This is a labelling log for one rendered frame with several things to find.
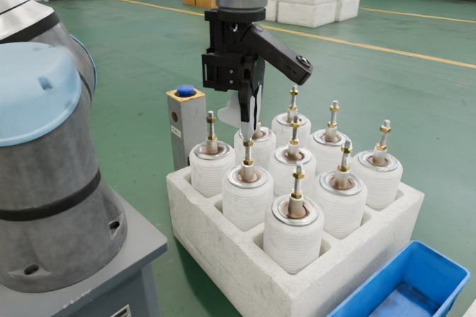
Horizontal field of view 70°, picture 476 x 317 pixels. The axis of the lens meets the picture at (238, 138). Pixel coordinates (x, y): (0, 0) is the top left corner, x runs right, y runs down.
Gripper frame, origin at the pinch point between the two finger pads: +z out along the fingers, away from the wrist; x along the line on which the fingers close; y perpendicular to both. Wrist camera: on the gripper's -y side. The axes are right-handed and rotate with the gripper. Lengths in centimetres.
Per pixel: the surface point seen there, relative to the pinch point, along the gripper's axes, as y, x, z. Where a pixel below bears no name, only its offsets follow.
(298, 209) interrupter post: -10.0, 7.2, 8.2
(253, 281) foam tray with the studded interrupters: -4.6, 12.4, 21.3
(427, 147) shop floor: -44, -71, 34
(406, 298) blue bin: -32.3, -3.6, 34.0
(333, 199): -15.0, 0.9, 9.7
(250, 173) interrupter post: -0.1, 0.8, 7.8
